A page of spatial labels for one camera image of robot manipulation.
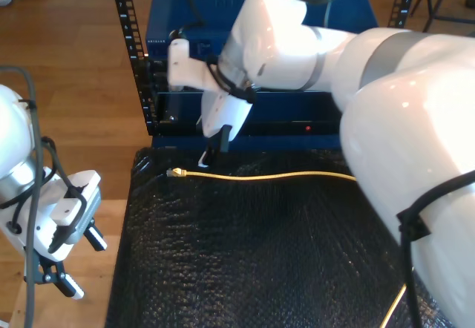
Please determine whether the thick grey cable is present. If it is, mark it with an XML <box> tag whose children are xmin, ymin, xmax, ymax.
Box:
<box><xmin>0</xmin><ymin>65</ymin><xmax>45</xmax><ymax>328</ymax></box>

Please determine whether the black bubble wrap mat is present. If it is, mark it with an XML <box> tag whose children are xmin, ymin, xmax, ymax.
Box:
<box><xmin>105</xmin><ymin>142</ymin><xmax>457</xmax><ymax>328</ymax></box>

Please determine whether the yellow network cable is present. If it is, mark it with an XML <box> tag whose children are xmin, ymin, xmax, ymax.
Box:
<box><xmin>165</xmin><ymin>167</ymin><xmax>408</xmax><ymax>328</ymax></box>

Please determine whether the black metal stool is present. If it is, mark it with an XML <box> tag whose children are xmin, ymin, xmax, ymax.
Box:
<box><xmin>410</xmin><ymin>0</ymin><xmax>475</xmax><ymax>34</ymax></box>

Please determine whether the blue network switch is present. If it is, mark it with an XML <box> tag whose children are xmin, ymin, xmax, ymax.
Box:
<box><xmin>145</xmin><ymin>0</ymin><xmax>379</xmax><ymax>58</ymax></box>

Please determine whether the black cable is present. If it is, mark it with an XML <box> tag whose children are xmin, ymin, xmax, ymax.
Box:
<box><xmin>0</xmin><ymin>137</ymin><xmax>88</xmax><ymax>232</ymax></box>
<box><xmin>184</xmin><ymin>0</ymin><xmax>475</xmax><ymax>328</ymax></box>

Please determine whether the black rack server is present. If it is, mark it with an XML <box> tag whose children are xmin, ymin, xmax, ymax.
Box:
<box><xmin>148</xmin><ymin>56</ymin><xmax>209</xmax><ymax>94</ymax></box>

